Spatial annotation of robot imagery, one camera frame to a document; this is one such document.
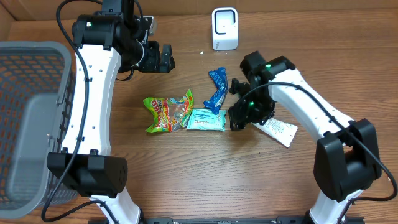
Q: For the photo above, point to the colourful gummy candy bag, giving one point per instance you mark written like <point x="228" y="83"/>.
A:
<point x="170" y="114"/>

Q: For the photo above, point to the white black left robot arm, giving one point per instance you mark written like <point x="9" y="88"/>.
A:
<point x="110" y="41"/>

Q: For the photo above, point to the teal wet wipes pack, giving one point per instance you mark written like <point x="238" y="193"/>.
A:
<point x="205" y="120"/>

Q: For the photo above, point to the white tube gold cap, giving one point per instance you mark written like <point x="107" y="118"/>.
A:
<point x="282" y="132"/>

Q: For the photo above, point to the grey plastic mesh basket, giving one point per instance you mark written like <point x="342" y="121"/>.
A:
<point x="37" y="86"/>

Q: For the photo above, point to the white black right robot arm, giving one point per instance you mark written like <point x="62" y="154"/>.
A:
<point x="343" y="166"/>

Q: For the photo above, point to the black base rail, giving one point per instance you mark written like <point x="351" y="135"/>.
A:
<point x="248" y="220"/>

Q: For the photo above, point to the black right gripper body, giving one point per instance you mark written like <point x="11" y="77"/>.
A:
<point x="257" y="106"/>

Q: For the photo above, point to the white barcode scanner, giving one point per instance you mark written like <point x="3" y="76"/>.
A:
<point x="225" y="32"/>

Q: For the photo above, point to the blue snack wrapper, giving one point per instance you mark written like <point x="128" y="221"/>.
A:
<point x="220" y="80"/>

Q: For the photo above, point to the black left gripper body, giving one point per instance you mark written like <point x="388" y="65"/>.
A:
<point x="150" y="62"/>

